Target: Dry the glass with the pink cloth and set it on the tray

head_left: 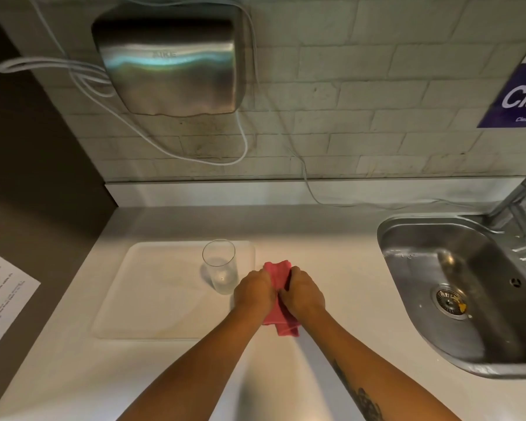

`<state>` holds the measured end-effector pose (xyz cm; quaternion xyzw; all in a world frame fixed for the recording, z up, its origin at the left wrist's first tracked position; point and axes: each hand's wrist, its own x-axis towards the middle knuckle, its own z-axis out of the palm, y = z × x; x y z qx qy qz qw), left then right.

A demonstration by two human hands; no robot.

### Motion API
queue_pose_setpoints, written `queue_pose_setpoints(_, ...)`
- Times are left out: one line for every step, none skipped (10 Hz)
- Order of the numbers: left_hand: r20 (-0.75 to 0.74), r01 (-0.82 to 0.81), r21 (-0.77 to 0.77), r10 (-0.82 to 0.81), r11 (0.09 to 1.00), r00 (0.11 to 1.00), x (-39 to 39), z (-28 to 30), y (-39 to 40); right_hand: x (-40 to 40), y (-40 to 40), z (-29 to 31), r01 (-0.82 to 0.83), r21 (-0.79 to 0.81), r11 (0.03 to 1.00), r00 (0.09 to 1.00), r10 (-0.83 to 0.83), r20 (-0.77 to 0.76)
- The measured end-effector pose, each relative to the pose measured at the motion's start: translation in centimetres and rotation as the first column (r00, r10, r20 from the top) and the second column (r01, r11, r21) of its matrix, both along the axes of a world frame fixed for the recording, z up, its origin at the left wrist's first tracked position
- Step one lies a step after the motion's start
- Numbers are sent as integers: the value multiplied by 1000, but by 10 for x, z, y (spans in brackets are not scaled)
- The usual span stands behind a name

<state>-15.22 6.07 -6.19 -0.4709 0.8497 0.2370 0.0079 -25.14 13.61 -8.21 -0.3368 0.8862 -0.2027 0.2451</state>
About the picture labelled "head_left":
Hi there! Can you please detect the person's left hand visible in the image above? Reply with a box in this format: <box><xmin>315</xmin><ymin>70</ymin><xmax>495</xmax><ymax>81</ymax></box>
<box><xmin>232</xmin><ymin>269</ymin><xmax>277</xmax><ymax>313</ymax></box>

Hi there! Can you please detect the person's right hand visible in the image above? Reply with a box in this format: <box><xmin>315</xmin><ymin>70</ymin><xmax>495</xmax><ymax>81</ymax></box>
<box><xmin>278</xmin><ymin>266</ymin><xmax>326</xmax><ymax>320</ymax></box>

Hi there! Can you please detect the pink cleaning cloth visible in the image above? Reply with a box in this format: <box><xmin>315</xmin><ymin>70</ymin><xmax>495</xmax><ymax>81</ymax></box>
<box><xmin>262</xmin><ymin>260</ymin><xmax>301</xmax><ymax>337</ymax></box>

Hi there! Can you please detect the person's left forearm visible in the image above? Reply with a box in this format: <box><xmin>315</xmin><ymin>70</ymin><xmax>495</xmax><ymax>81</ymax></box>
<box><xmin>120</xmin><ymin>302</ymin><xmax>264</xmax><ymax>421</ymax></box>

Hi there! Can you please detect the person's right forearm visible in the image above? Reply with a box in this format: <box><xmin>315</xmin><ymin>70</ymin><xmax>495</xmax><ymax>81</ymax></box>
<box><xmin>300</xmin><ymin>305</ymin><xmax>463</xmax><ymax>421</ymax></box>

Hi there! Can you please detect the clear drinking glass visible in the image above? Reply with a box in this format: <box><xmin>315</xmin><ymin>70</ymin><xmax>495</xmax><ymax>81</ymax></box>
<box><xmin>202</xmin><ymin>239</ymin><xmax>239</xmax><ymax>295</ymax></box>

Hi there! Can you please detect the white plastic tray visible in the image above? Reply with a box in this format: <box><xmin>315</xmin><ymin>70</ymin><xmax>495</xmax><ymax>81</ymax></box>
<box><xmin>91</xmin><ymin>240</ymin><xmax>257</xmax><ymax>341</ymax></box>

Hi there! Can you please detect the sink drain strainer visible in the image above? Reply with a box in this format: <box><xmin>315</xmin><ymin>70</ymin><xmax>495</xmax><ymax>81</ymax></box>
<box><xmin>434</xmin><ymin>285</ymin><xmax>470</xmax><ymax>320</ymax></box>

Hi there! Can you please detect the stainless steel sink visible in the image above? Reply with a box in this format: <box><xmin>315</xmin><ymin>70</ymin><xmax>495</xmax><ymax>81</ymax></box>
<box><xmin>376</xmin><ymin>213</ymin><xmax>526</xmax><ymax>379</ymax></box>

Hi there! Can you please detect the chrome faucet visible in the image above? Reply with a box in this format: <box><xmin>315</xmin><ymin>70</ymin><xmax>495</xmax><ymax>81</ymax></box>
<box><xmin>487</xmin><ymin>176</ymin><xmax>526</xmax><ymax>235</ymax></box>

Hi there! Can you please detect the stainless steel hand dryer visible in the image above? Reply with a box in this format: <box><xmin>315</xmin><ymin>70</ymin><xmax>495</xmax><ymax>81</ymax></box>
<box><xmin>91</xmin><ymin>4</ymin><xmax>246</xmax><ymax>116</ymax></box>

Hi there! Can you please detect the white printed paper sheet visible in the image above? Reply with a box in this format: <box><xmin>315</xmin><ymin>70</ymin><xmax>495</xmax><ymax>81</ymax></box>
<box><xmin>0</xmin><ymin>245</ymin><xmax>41</xmax><ymax>366</ymax></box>

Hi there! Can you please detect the white power cable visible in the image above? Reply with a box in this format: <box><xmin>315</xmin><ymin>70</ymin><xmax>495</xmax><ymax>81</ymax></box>
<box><xmin>0</xmin><ymin>0</ymin><xmax>478</xmax><ymax>206</ymax></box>

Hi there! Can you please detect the purple wall sign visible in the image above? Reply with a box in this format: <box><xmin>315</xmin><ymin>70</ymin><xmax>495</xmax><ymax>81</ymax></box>
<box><xmin>477</xmin><ymin>36</ymin><xmax>526</xmax><ymax>129</ymax></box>

